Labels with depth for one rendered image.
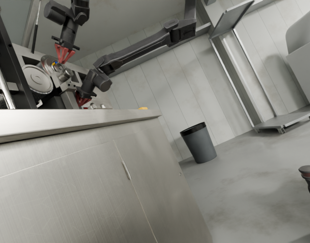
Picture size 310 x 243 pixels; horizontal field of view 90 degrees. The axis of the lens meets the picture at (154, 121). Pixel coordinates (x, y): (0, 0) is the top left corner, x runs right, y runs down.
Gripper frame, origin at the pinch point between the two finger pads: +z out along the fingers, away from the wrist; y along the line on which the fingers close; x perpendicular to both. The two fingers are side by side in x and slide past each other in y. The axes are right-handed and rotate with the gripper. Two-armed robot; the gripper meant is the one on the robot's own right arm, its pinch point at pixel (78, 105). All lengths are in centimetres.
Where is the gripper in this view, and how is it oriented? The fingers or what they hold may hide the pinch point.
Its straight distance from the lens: 89.1
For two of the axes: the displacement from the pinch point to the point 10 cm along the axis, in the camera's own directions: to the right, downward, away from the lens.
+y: 3.1, -0.7, 9.5
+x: -7.8, -5.9, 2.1
